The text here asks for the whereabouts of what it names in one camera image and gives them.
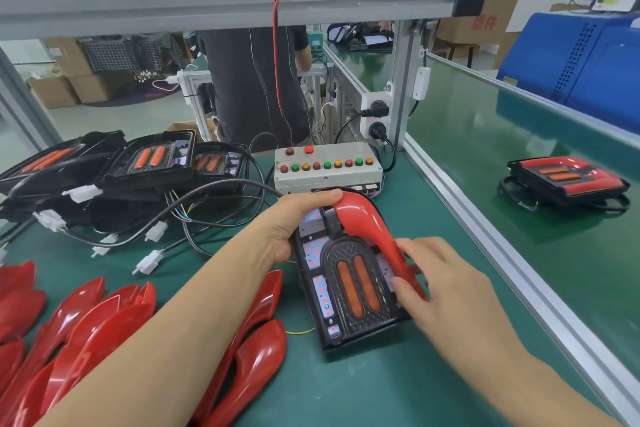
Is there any red curved lens cover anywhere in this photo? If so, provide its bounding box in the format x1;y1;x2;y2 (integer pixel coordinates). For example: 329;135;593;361
330;189;426;298

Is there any pile of red lens covers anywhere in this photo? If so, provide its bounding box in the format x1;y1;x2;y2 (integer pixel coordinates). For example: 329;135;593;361
0;260;289;427

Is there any red power cable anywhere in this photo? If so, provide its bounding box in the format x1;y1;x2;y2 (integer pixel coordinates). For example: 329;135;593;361
268;0;301;147

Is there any large cardboard box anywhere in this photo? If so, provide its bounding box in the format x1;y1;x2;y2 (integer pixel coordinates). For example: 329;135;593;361
45;36;136;103

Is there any black mesh basket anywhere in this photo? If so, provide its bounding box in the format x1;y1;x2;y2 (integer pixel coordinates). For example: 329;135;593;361
80;34;171;75

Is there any white metal stand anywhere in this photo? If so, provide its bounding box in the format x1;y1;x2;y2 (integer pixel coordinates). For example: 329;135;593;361
177;66;216;137

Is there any white switch box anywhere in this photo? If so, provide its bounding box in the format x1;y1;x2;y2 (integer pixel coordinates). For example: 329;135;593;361
412;66;432;103

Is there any white power strip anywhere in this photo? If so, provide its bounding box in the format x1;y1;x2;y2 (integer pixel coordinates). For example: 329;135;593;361
358;91;393;147

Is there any person's left hand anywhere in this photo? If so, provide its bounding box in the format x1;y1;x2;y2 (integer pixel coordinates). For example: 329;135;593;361
240;188;346;271

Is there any beige test button box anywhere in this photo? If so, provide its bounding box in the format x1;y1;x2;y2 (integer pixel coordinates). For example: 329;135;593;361
273;141;384;197

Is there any small cardboard box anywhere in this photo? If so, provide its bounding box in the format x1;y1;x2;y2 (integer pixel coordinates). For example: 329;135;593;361
28;73;79;109

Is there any person's right hand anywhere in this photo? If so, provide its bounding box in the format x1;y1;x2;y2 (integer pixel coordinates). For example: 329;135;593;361
390;236;526;378

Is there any black tail light assembly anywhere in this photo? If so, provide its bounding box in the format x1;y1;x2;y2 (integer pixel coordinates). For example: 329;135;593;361
498;154;631;215
290;206;426;353

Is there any blue plastic crate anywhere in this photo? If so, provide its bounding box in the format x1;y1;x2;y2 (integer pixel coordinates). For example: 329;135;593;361
497;9;640;135

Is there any pile of black lamp housings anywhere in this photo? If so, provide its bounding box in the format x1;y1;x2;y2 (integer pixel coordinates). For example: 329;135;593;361
0;128;286;278

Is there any person's left forearm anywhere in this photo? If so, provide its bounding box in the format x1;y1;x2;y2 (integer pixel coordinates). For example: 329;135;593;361
40;252;286;427

